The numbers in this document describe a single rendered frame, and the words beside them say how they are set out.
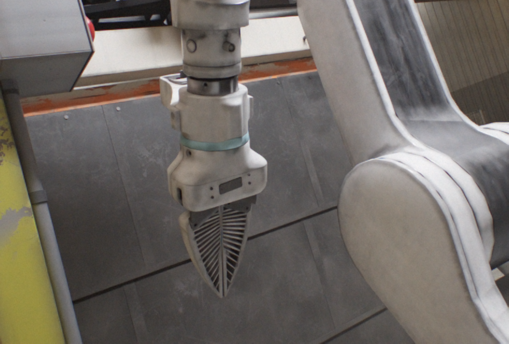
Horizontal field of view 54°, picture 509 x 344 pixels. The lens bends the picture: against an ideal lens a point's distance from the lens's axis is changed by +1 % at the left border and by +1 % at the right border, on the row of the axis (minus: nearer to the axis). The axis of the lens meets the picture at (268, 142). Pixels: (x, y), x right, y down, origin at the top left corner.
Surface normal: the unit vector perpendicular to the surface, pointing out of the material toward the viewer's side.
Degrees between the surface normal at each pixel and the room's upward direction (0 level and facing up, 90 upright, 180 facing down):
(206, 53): 113
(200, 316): 90
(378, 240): 90
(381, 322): 90
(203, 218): 120
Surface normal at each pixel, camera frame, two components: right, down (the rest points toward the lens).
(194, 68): -0.53, 0.29
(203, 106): -0.18, 0.35
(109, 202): 0.51, -0.22
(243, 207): 0.58, 0.29
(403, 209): -0.78, 0.09
